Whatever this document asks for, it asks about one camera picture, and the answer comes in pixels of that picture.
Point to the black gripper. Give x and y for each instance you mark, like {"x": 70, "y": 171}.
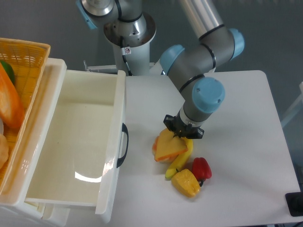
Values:
{"x": 180, "y": 129}

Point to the toy bread slice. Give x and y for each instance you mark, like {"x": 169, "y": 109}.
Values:
{"x": 167, "y": 146}

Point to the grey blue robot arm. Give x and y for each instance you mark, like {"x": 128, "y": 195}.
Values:
{"x": 186, "y": 69}

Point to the yellow toy banana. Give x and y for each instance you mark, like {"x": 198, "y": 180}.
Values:
{"x": 180, "y": 161}

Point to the red toy bell pepper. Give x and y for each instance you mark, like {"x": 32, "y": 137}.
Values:
{"x": 201, "y": 170}

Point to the yellow toy bell pepper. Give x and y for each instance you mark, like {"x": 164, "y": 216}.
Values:
{"x": 186, "y": 183}

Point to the white plastic drawer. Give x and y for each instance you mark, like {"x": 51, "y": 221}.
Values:
{"x": 76, "y": 168}

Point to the black device at edge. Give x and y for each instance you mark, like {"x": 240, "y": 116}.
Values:
{"x": 294, "y": 202}

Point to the yellow woven basket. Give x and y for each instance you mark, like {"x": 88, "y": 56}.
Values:
{"x": 28, "y": 60}

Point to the orange toy baguette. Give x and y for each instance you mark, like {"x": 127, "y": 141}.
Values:
{"x": 11, "y": 108}

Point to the green toy vegetable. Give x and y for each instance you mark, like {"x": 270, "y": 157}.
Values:
{"x": 9, "y": 70}

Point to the white drawer cabinet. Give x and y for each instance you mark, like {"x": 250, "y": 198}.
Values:
{"x": 13, "y": 191}

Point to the black drawer handle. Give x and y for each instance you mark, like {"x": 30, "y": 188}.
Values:
{"x": 123, "y": 146}

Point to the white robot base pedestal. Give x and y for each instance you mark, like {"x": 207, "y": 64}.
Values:
{"x": 131, "y": 44}

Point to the white metal base bracket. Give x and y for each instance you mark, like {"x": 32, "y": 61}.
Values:
{"x": 155, "y": 68}

